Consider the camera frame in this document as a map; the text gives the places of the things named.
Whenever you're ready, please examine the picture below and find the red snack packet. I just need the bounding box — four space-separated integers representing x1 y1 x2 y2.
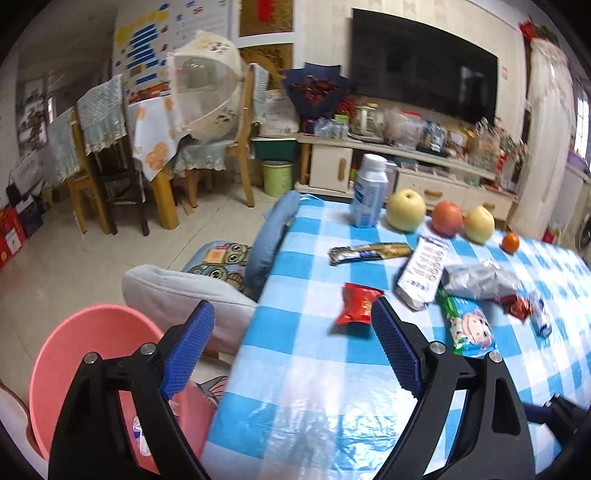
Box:
335 282 384 325

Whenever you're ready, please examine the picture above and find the white blue milk bottle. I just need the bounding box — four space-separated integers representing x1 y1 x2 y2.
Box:
351 153 389 228

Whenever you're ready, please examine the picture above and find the wooden chair with cover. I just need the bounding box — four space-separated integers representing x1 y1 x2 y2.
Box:
47 75 149 236

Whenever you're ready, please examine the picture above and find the grey white cushion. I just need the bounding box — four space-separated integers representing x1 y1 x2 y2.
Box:
122 265 257 356

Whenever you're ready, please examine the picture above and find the small orange tangerine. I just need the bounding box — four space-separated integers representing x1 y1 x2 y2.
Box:
500 232 520 255

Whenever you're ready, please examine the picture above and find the white tv cabinet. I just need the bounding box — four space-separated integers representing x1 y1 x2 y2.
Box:
294 134 519 224

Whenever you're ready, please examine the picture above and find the blue fabric chair back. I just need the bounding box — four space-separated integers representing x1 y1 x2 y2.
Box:
245 190 301 300

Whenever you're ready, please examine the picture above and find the black television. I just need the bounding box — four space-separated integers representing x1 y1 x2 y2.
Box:
349 9 498 124

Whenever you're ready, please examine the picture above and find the washing machine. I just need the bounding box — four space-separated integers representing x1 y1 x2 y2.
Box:
573 208 591 266

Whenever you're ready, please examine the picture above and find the yellow red noodle wrapper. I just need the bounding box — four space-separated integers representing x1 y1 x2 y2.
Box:
497 294 533 322

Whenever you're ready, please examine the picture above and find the clear white blue plastic wrapper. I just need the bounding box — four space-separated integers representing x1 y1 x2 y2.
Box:
528 291 552 338

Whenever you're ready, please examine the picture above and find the white curtain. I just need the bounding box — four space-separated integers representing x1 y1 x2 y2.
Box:
509 38 576 240

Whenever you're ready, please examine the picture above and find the blue white checkered tablecloth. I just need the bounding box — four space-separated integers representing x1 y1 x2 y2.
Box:
201 196 590 479

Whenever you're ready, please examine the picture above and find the dark blue flower bouquet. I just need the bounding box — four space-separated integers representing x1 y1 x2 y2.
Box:
281 62 356 133

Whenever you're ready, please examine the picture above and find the green waste bucket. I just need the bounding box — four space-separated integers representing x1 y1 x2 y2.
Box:
263 160 293 198

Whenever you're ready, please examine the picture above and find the green blue cartoon snack bag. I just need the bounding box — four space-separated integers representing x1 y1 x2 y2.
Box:
436 288 498 358

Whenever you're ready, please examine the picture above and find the owl pattern cushion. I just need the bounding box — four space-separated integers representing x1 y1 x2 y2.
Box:
182 240 252 293

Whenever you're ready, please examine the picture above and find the red apple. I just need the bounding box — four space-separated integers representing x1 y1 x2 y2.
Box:
431 200 464 238

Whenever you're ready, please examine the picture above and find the silver foil bag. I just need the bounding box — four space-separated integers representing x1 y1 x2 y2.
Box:
443 260 522 300

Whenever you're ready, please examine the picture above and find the gold black wrapper stick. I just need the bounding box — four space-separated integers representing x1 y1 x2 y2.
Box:
329 242 413 266

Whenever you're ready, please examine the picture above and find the white milk carton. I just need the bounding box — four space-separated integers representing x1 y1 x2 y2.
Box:
132 416 151 457
394 236 450 311

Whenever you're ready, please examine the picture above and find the large yellow pear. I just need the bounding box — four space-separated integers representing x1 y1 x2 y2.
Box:
386 189 427 232

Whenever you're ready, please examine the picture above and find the mesh food cover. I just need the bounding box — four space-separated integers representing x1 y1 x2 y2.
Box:
166 30 246 143

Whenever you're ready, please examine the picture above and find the pink plastic trash bin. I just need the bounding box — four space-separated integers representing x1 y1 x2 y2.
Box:
29 304 214 458

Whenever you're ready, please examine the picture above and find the small yellow pear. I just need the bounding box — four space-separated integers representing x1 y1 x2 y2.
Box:
464 206 495 245

